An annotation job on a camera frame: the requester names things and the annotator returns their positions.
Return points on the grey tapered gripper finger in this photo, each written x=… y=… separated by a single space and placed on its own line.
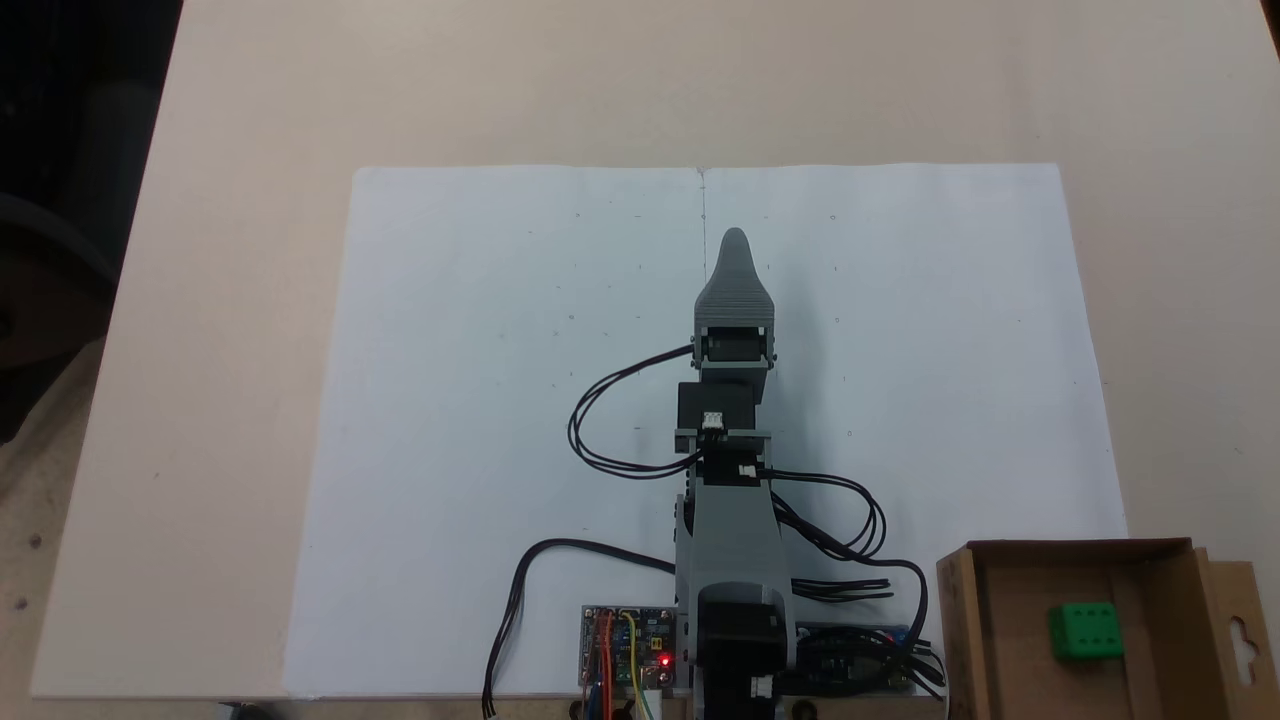
x=735 y=295

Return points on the green die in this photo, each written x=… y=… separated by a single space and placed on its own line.
x=1088 y=630

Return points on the white paper sheet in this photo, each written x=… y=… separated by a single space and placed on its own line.
x=480 y=400
x=950 y=350

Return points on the blue circuit board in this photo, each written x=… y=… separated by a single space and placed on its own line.
x=860 y=650

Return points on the brown cardboard box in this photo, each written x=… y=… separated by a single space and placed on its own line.
x=1010 y=640

